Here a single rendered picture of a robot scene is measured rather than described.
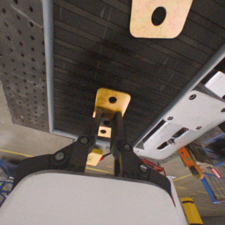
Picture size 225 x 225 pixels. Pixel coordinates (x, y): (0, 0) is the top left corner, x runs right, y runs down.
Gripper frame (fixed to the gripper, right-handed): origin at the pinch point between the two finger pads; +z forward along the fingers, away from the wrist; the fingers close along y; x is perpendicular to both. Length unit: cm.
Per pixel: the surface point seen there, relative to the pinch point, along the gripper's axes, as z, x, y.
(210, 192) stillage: 35, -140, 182
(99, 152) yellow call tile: 2.9, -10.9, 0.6
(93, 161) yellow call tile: 2.4, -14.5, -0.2
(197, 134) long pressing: 18.4, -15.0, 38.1
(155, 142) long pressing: 18.3, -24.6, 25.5
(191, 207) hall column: 75, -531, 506
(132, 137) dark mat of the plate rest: 2.4, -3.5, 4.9
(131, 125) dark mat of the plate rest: 2.4, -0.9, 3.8
